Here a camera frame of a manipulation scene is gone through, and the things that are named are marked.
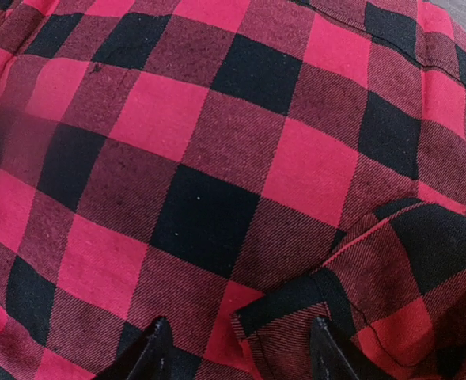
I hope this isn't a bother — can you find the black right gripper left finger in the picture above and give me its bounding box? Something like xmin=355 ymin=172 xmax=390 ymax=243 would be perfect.
xmin=109 ymin=317 xmax=173 ymax=380

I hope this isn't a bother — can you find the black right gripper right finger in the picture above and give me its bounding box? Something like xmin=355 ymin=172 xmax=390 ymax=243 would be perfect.
xmin=309 ymin=317 xmax=369 ymax=380

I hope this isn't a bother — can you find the red black plaid shirt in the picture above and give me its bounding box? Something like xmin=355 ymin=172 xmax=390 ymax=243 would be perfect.
xmin=0 ymin=1 xmax=466 ymax=379

